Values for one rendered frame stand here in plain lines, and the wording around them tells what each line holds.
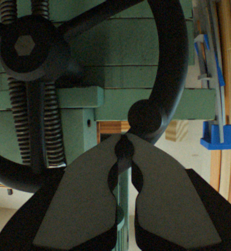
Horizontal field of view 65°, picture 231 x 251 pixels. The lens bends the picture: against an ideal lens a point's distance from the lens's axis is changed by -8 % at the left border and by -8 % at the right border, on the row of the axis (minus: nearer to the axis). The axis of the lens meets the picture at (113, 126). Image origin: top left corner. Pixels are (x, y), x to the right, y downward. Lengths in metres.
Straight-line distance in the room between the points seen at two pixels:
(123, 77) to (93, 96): 0.11
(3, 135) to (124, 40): 0.26
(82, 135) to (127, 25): 0.22
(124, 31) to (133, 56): 0.05
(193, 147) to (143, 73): 2.72
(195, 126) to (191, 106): 2.61
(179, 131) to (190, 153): 2.65
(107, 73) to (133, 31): 0.09
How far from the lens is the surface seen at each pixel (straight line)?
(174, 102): 0.18
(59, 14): 0.41
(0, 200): 3.91
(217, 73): 1.18
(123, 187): 0.78
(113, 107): 0.36
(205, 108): 0.39
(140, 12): 0.39
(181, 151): 3.00
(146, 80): 0.36
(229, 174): 2.19
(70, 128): 0.28
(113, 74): 0.36
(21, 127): 0.28
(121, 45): 0.37
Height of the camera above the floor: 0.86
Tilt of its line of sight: 8 degrees up
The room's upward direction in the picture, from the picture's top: 179 degrees clockwise
